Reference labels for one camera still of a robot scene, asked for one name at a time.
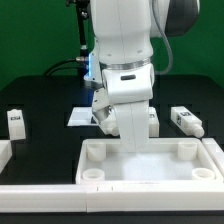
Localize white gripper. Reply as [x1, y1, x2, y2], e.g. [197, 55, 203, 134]
[92, 89, 149, 152]

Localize white desk top tray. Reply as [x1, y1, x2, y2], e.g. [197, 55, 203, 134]
[76, 138, 224, 184]

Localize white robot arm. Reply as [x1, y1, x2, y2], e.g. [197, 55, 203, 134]
[90, 0, 200, 151]

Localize white marker sheet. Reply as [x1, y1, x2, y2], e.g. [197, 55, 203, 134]
[68, 107, 96, 127]

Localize white right fence bar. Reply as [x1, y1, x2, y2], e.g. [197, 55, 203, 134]
[202, 138, 224, 177]

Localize white front fence bar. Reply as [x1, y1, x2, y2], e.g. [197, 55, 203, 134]
[0, 183, 224, 213]

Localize black camera pole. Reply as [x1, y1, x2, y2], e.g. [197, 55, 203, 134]
[65, 0, 90, 77]

